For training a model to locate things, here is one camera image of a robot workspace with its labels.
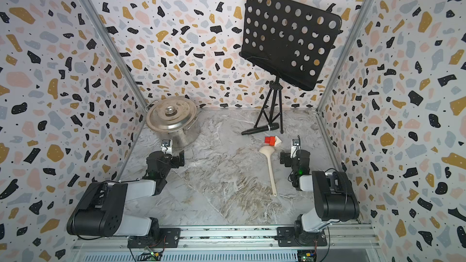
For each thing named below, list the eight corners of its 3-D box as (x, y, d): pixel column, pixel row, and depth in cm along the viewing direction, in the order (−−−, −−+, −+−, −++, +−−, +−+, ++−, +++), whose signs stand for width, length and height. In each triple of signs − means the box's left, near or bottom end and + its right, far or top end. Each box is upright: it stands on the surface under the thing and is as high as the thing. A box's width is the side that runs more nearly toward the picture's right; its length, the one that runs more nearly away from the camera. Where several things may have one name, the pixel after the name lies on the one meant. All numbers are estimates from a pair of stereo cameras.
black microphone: (243, 138, 110) (243, 134, 106) (241, 134, 111) (241, 130, 108) (278, 129, 114) (279, 125, 111) (277, 126, 116) (278, 122, 113)
